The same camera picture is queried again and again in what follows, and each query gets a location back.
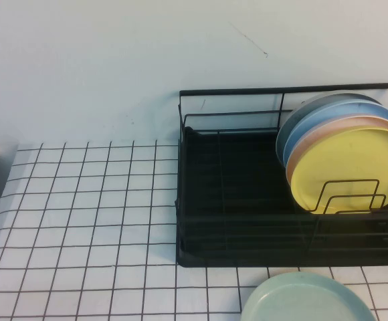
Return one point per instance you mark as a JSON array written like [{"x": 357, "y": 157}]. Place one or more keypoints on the white grid tablecloth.
[{"x": 80, "y": 200}]

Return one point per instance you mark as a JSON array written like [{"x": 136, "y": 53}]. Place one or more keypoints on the pink plate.
[{"x": 358, "y": 123}]

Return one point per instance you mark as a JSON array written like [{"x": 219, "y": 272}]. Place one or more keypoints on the black plastic drip tray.
[{"x": 247, "y": 174}]

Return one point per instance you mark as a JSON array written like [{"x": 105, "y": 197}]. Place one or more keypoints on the blue plate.
[{"x": 314, "y": 123}]

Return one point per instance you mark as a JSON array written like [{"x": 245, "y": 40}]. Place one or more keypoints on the yellow plate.
[{"x": 348, "y": 160}]

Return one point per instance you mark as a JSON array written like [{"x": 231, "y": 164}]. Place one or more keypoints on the mint green plate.
[{"x": 297, "y": 301}]

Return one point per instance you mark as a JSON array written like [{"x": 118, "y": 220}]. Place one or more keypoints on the grey plate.
[{"x": 280, "y": 142}]

